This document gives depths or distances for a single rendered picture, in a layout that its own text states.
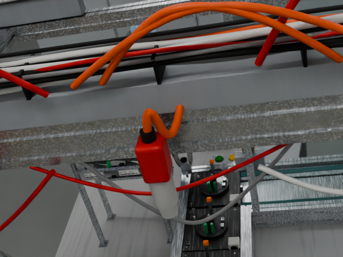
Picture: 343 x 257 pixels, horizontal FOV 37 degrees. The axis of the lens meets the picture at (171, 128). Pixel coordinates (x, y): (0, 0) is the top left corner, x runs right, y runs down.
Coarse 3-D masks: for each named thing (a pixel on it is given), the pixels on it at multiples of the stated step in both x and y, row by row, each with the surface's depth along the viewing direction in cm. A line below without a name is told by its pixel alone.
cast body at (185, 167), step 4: (180, 160) 235; (184, 160) 234; (188, 160) 235; (180, 164) 235; (184, 164) 234; (188, 164) 234; (184, 168) 235; (188, 168) 235; (184, 172) 236; (188, 172) 236; (188, 176) 235
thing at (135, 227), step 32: (96, 192) 271; (128, 224) 247; (160, 224) 242; (320, 224) 223; (64, 256) 238; (96, 256) 234; (128, 256) 230; (160, 256) 226; (256, 256) 216; (288, 256) 212; (320, 256) 209
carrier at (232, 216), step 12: (192, 216) 227; (204, 216) 223; (228, 216) 222; (192, 228) 221; (204, 228) 217; (216, 228) 215; (228, 228) 217; (192, 240) 215; (216, 240) 213; (228, 240) 209
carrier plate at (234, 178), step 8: (192, 176) 249; (200, 176) 248; (232, 176) 243; (232, 184) 239; (192, 192) 240; (232, 192) 234; (192, 200) 235; (200, 200) 234; (216, 200) 232; (224, 200) 231; (200, 208) 232
